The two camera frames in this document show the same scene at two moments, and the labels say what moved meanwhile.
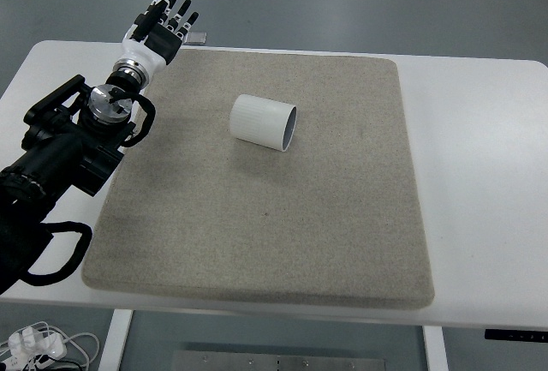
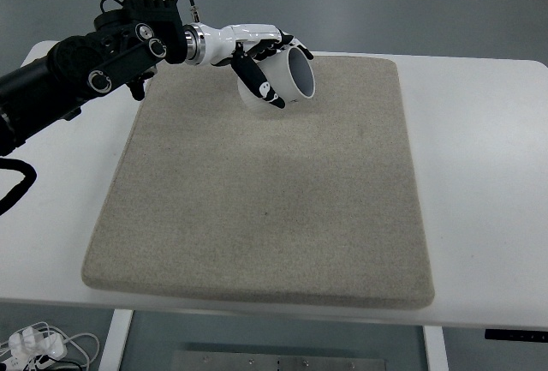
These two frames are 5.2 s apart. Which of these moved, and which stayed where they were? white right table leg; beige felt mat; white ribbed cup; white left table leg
Moved: white ribbed cup
Stayed: beige felt mat; white right table leg; white left table leg
